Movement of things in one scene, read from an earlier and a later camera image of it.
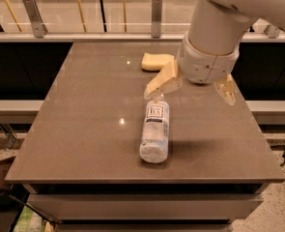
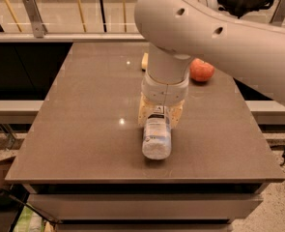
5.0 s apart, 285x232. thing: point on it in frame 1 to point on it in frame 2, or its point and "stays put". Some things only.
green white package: [29, 220] stays put
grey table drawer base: [145, 207] stays put
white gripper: [207, 66] to [163, 93]
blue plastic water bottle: [156, 130] stays put
